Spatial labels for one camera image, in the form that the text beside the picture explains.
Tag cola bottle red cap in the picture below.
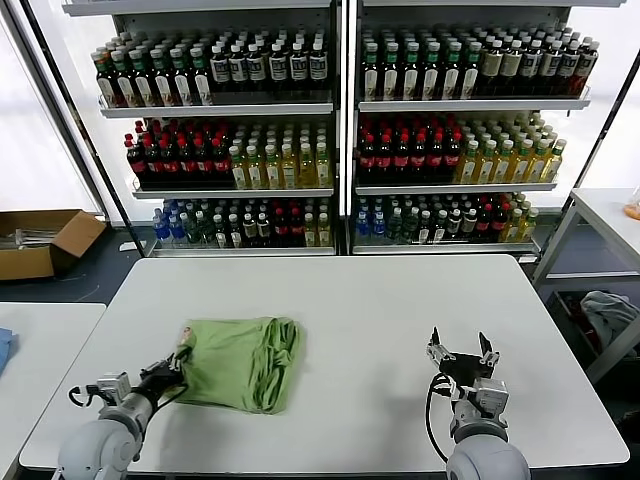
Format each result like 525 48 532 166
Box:
476 202 492 242
142 137 161 182
175 137 195 182
392 133 411 184
192 137 212 182
158 137 178 182
409 133 429 183
375 133 394 184
358 133 377 184
288 207 306 247
272 207 290 247
444 131 463 182
427 132 446 183
210 135 230 182
125 133 146 182
490 202 506 242

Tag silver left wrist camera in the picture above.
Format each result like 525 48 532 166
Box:
96 371 133 402

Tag dark slanted window pole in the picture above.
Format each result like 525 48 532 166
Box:
545 64 640 261

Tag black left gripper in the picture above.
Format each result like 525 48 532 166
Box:
138 352 191 397

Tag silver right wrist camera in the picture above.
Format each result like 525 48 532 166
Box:
468 378 509 420

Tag grey crumpled cloth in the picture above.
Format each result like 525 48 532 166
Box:
578 289 640 360

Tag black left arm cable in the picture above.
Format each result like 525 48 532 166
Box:
67 383 101 410

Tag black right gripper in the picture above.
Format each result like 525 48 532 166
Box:
425 326 501 390

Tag blue folded cloth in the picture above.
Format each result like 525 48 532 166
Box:
0 325 20 380

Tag grey slanted window pole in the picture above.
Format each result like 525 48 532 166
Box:
0 0 110 221

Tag grey metal shelf rack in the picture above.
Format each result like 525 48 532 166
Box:
62 0 346 259
347 0 627 265

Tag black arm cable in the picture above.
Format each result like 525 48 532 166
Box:
424 373 464 465
67 383 101 410

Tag grey metal parts bundle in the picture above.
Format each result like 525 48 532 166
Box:
0 227 54 250

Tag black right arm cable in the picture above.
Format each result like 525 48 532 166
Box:
424 373 464 465

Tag light green polo shirt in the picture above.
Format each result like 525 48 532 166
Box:
169 315 307 415

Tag white side table grey legs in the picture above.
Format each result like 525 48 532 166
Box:
529 187 640 386

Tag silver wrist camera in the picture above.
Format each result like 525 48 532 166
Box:
96 371 133 402
468 378 509 420

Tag brown cardboard box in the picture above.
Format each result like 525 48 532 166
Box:
0 208 108 281

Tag dark tea bottle orange neck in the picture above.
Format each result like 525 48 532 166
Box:
94 47 119 108

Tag plain white side table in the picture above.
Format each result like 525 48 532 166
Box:
0 301 108 480

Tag dark drink bottle navy label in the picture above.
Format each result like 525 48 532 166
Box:
560 39 583 96
521 38 544 96
227 43 248 94
268 42 289 94
246 43 266 94
209 43 230 94
288 42 308 94
542 38 564 96
577 40 601 96
307 41 327 94

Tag dark drink bottle beige label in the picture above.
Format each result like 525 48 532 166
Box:
479 39 503 97
500 39 523 97

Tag black slanted window pole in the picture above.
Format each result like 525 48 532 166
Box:
18 0 148 257

